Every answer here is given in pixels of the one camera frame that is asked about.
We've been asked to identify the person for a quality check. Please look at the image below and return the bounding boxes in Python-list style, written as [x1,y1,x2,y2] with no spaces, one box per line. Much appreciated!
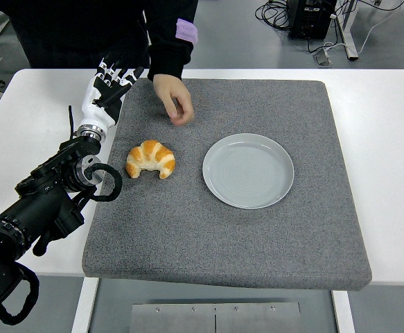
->
[6,0,154,69]

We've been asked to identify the white desk leg with foot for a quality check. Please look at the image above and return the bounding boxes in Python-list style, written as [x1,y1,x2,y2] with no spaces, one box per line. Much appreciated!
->
[336,0,360,62]

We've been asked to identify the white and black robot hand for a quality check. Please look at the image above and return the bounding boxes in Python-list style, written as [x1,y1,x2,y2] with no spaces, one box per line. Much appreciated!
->
[78,54,145,130]

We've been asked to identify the round grey plate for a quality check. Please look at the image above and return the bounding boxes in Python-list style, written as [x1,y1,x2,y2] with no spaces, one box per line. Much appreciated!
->
[202,133,295,210]

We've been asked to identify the person's hand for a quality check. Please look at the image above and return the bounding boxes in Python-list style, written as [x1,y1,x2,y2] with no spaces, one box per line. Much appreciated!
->
[152,73,195,126]

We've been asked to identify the white table leg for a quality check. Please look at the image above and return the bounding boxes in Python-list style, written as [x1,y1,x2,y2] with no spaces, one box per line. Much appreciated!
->
[331,289,355,333]
[70,277,100,333]

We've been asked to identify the grey metal plate with screws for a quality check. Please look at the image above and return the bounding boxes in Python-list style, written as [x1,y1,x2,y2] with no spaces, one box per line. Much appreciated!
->
[129,302,303,333]

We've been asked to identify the golden croissant bread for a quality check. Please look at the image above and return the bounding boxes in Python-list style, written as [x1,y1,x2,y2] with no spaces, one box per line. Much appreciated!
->
[125,139,176,180]

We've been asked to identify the white cable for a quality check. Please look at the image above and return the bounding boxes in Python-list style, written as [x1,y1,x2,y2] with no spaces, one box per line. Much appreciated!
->
[322,0,404,56]

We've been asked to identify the black cable bundle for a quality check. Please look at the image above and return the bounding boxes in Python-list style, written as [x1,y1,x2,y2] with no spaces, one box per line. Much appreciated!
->
[254,0,291,32]

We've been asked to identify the grey fabric mat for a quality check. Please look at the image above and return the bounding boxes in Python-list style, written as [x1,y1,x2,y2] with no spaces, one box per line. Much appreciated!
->
[81,78,374,292]

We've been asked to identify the small grey floor pedal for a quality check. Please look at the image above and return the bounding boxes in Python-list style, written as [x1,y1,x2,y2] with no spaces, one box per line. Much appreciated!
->
[313,48,333,67]

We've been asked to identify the black computer case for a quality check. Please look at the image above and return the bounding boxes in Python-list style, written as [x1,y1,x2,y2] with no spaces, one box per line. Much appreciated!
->
[288,0,337,40]

